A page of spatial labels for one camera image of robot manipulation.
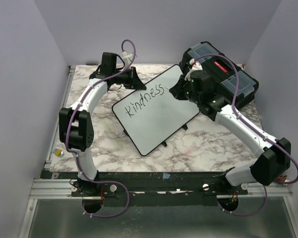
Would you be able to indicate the copper pipe fitting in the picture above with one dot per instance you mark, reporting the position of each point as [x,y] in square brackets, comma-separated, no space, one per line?
[283,179]

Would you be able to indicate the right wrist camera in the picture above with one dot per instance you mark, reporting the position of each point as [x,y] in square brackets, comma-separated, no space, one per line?
[195,65]

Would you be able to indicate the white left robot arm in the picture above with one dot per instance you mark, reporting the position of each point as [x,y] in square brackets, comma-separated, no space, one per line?
[75,123]

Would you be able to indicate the yellow small object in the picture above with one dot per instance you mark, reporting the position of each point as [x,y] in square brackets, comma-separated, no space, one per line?
[58,152]

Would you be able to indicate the aluminium frame rail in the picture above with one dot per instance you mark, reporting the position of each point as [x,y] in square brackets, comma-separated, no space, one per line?
[55,136]

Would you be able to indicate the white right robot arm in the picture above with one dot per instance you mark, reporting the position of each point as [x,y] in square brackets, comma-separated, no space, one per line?
[209,94]

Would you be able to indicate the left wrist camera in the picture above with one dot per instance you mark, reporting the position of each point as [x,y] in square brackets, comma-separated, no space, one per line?
[127,58]

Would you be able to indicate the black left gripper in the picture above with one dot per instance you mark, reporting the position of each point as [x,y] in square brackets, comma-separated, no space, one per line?
[134,80]

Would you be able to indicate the black red toolbox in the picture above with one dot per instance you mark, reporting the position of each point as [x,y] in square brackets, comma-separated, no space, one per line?
[222,72]

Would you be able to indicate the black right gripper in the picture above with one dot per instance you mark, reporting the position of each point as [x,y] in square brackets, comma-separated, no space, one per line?
[177,90]

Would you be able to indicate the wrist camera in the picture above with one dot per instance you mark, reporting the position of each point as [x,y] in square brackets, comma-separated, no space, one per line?
[127,58]
[195,65]

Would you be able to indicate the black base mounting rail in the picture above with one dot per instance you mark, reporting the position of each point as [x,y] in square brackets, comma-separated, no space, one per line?
[142,189]

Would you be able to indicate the white framed whiteboard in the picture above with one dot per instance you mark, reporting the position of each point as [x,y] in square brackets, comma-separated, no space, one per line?
[151,116]

